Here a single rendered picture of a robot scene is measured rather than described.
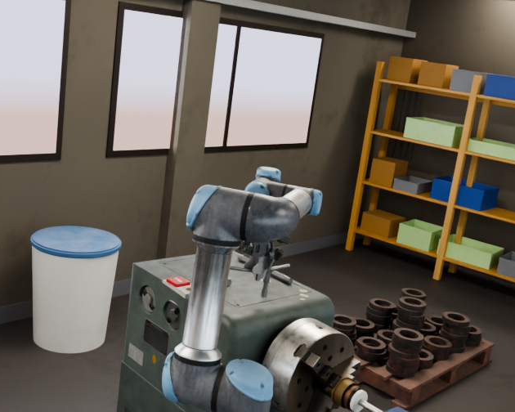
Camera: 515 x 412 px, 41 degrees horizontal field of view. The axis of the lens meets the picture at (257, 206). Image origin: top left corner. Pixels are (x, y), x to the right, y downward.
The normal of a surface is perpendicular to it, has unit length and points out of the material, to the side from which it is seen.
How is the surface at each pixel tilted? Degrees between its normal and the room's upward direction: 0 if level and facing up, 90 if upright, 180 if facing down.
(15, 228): 90
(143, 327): 90
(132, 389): 90
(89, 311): 94
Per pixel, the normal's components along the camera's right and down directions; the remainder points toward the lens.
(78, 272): 0.32, 0.33
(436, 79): -0.62, 0.11
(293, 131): 0.74, 0.25
